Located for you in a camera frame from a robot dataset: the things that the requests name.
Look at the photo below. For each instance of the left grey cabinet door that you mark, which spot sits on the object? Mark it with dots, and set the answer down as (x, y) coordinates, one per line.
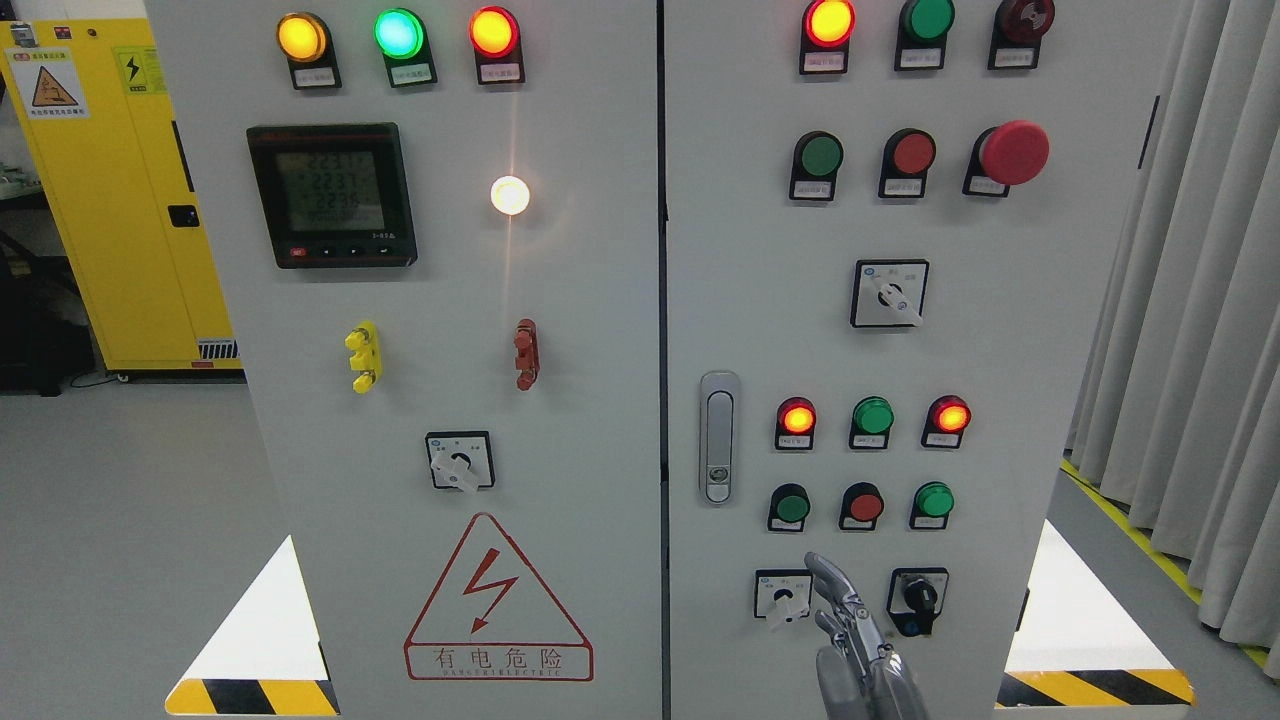
(576, 458)

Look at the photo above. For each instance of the red push button lower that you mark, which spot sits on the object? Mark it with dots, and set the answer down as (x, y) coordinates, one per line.
(861, 507)

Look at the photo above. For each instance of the door selector switch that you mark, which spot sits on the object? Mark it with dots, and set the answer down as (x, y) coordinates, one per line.
(461, 459)
(889, 293)

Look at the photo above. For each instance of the red push button upper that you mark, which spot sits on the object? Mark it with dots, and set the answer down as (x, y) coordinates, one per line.
(906, 158)

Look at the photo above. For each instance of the green push button lower left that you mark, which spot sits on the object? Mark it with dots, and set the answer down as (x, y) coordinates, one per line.
(789, 508)

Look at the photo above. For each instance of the red emergency stop button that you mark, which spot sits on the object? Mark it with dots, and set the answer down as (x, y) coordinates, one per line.
(1005, 156)

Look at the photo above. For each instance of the red lit lamp middle right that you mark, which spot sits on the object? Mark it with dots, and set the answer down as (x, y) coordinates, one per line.
(945, 423)

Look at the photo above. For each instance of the lower white selector switch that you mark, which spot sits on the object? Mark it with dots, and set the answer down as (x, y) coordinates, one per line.
(782, 596)

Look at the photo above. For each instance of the black digital power meter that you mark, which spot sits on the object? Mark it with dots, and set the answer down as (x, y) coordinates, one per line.
(334, 196)

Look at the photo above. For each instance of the left door selector switch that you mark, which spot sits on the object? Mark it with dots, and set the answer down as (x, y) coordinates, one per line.
(461, 459)

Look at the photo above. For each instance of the green lamp middle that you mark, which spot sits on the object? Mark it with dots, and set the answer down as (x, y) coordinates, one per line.
(871, 423)

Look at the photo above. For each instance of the red push button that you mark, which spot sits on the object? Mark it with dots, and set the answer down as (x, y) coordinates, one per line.
(906, 158)
(861, 507)

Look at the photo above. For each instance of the red electric danger sign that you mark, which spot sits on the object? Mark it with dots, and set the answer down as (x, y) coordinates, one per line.
(490, 617)

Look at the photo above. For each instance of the grey curtain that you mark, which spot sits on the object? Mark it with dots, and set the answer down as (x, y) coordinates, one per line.
(1179, 413)

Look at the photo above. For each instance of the dark red buzzer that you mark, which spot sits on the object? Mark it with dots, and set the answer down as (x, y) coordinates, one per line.
(1017, 32)

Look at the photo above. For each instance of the grey robotic right hand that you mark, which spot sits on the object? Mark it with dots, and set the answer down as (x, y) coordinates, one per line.
(860, 674)

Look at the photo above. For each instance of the left black yellow hazard strip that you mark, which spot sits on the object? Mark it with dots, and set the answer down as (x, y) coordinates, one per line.
(252, 697)

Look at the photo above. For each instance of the red lit indicator lamp left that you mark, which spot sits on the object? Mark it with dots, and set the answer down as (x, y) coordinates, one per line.
(498, 54)

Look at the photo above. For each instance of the green push button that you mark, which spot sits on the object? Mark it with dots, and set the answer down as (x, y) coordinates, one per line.
(789, 508)
(814, 171)
(931, 506)

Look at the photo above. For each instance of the right door upper selector switch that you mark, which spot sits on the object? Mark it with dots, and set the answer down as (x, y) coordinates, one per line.
(889, 293)

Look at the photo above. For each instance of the grey cabinet door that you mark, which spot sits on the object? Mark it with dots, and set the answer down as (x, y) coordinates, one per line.
(761, 286)
(576, 458)

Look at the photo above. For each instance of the silver door swing handle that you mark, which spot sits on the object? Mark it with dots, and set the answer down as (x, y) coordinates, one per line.
(718, 393)

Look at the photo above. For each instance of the right black yellow hazard strip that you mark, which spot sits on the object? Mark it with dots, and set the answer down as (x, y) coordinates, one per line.
(1095, 688)

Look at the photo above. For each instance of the right grey cabinet door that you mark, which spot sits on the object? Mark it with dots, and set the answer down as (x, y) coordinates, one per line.
(761, 286)

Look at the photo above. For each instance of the green lit indicator lamp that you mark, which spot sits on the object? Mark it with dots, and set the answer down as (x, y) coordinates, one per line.
(404, 44)

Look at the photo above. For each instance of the red lit lamp middle left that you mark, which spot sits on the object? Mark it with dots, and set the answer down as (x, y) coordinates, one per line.
(796, 420)

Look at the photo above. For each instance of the green push button upper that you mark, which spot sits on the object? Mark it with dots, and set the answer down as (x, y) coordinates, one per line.
(814, 171)

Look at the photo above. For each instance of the red lit lamp right top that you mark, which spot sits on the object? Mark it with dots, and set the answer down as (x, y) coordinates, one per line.
(826, 29)

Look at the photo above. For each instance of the green lamp right top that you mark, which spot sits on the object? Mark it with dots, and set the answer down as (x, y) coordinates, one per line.
(923, 29)

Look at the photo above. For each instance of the white lit indicator lamp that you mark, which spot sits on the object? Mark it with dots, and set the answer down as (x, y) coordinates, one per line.
(510, 195)

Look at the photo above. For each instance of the black yellow hazard strip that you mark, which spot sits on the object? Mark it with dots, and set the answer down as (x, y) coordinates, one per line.
(1095, 688)
(252, 697)

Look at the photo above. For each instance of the yellow indicator lamp top left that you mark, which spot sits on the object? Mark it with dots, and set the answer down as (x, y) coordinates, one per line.
(307, 45)

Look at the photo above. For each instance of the black knob selector switch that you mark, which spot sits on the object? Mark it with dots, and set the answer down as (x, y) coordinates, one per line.
(916, 599)

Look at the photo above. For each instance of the green push button lower right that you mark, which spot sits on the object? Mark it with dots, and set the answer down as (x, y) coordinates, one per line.
(931, 506)

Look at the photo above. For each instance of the yellow safety cabinet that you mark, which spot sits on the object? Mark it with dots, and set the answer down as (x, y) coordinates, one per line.
(91, 97)

